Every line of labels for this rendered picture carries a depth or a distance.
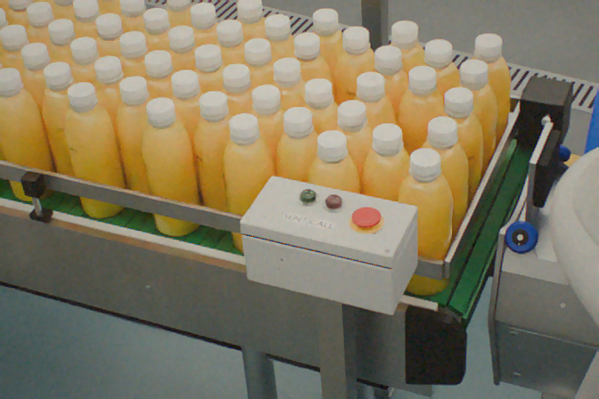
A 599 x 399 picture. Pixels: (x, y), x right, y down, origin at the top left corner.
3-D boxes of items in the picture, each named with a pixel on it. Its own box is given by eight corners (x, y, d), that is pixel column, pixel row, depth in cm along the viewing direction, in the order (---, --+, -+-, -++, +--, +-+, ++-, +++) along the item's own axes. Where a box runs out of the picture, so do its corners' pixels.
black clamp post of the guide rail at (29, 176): (45, 223, 173) (35, 182, 168) (29, 218, 174) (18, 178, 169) (53, 214, 175) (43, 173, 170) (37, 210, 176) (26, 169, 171)
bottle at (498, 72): (471, 175, 176) (475, 67, 163) (452, 150, 181) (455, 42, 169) (513, 165, 177) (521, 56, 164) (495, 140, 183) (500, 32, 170)
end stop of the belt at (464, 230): (449, 278, 151) (449, 262, 149) (443, 277, 151) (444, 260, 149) (523, 115, 179) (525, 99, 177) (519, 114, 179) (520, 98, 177)
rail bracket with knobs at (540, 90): (556, 166, 176) (562, 112, 170) (511, 158, 179) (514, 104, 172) (570, 131, 183) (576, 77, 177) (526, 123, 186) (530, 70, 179)
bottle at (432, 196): (432, 256, 162) (434, 143, 149) (460, 286, 157) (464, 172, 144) (388, 273, 160) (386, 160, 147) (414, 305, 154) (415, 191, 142)
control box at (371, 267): (392, 317, 139) (391, 255, 132) (246, 280, 146) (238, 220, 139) (418, 264, 146) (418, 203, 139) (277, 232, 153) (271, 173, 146)
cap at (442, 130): (463, 137, 150) (463, 126, 149) (439, 147, 149) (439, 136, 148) (445, 123, 153) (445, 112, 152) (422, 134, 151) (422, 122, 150)
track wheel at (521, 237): (539, 224, 153) (541, 224, 154) (506, 217, 154) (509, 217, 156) (533, 256, 153) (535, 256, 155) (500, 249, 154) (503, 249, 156)
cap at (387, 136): (370, 149, 150) (369, 138, 148) (376, 132, 152) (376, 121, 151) (398, 152, 149) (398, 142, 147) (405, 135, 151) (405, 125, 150)
